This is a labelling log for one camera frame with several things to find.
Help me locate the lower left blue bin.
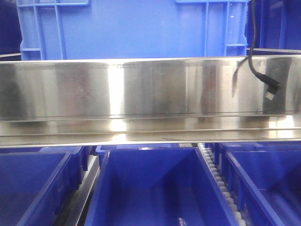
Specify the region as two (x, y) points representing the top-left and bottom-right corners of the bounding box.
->
(0, 146), (89, 226)

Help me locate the lower white roller track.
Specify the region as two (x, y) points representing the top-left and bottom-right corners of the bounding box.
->
(197, 143), (246, 226)

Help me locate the black usb cable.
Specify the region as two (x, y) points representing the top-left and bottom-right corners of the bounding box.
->
(247, 0), (282, 101)

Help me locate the lower middle blue bin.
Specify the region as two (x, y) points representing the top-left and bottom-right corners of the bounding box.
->
(85, 147), (238, 226)

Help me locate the lower right blue bin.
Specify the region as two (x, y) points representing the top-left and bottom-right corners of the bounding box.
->
(216, 142), (301, 226)

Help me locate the large blue bin on shelf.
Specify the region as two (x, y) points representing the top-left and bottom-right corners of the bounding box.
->
(16, 0), (248, 60)

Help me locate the stainless steel shelf front rail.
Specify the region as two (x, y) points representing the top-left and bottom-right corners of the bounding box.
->
(0, 55), (301, 147)

